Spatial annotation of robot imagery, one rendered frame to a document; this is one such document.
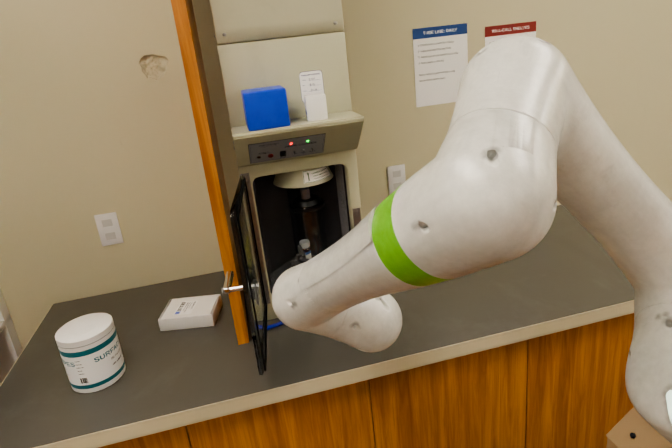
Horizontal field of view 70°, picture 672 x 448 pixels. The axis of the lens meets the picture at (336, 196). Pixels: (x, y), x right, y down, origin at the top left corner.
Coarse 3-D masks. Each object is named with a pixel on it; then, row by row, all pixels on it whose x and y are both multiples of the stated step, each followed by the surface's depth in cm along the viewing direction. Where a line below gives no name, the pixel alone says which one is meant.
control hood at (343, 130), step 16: (352, 112) 125; (240, 128) 120; (272, 128) 115; (288, 128) 115; (304, 128) 116; (320, 128) 117; (336, 128) 119; (352, 128) 120; (240, 144) 115; (336, 144) 125; (352, 144) 127; (240, 160) 121; (272, 160) 125
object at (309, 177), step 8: (312, 168) 134; (320, 168) 136; (328, 168) 140; (280, 176) 136; (288, 176) 134; (296, 176) 134; (304, 176) 133; (312, 176) 134; (320, 176) 135; (328, 176) 137; (280, 184) 136; (288, 184) 134; (296, 184) 133; (304, 184) 133; (312, 184) 134
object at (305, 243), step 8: (296, 208) 140; (304, 208) 139; (320, 208) 141; (296, 216) 142; (304, 216) 141; (312, 216) 141; (320, 216) 143; (296, 224) 143; (304, 224) 142; (312, 224) 142; (320, 224) 143; (296, 232) 145; (304, 232) 143; (312, 232) 143; (320, 232) 144; (296, 240) 147; (304, 240) 144; (312, 240) 143; (320, 240) 144; (304, 248) 144; (312, 248) 144; (320, 248) 145; (312, 256) 145
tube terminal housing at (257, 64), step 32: (224, 64) 118; (256, 64) 120; (288, 64) 122; (320, 64) 124; (288, 96) 124; (288, 160) 129; (320, 160) 131; (352, 160) 133; (352, 192) 136; (352, 224) 138
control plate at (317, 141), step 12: (252, 144) 116; (264, 144) 117; (276, 144) 118; (288, 144) 120; (300, 144) 121; (312, 144) 122; (252, 156) 121; (264, 156) 122; (276, 156) 123; (288, 156) 125
